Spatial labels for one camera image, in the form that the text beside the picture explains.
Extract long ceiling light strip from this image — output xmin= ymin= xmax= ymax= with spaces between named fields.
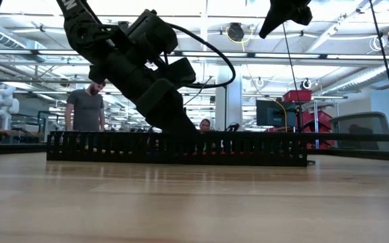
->
xmin=0 ymin=49 xmax=389 ymax=61

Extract red storage bin rack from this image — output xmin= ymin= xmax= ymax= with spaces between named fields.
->
xmin=297 ymin=109 xmax=336 ymax=150

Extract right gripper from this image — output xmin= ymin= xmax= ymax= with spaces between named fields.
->
xmin=258 ymin=0 xmax=313 ymax=38

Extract white robot figure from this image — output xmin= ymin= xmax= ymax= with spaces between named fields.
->
xmin=0 ymin=83 xmax=21 ymax=131

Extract silver ceiling air duct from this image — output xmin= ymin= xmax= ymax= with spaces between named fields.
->
xmin=319 ymin=59 xmax=389 ymax=96
xmin=0 ymin=28 xmax=49 ymax=63

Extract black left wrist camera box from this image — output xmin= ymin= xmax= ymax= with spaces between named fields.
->
xmin=126 ymin=9 xmax=179 ymax=55

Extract black desktop monitor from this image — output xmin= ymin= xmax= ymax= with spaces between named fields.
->
xmin=255 ymin=99 xmax=297 ymax=128

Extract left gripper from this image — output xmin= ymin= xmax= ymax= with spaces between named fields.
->
xmin=89 ymin=33 xmax=199 ymax=132

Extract black left wrist camera cable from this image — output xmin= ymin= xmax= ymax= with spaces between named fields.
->
xmin=169 ymin=22 xmax=236 ymax=90

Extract dark hanging ceiling reel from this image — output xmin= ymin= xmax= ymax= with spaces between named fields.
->
xmin=226 ymin=22 xmax=249 ymax=44

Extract thin black hanging cable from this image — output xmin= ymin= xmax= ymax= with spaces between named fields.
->
xmin=282 ymin=23 xmax=303 ymax=134

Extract person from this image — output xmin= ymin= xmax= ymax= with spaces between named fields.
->
xmin=199 ymin=117 xmax=212 ymax=133
xmin=64 ymin=80 xmax=107 ymax=132

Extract black slotted cable duct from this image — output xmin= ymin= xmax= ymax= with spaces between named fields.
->
xmin=45 ymin=130 xmax=309 ymax=167

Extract black duct cover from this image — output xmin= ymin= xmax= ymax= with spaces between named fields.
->
xmin=194 ymin=131 xmax=389 ymax=142

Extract grey mesh office chair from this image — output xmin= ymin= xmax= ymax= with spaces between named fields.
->
xmin=328 ymin=111 xmax=389 ymax=153

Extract red storage bin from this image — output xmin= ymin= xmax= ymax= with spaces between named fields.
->
xmin=282 ymin=88 xmax=313 ymax=103

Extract white building column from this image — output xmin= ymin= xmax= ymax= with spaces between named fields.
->
xmin=214 ymin=65 xmax=244 ymax=132

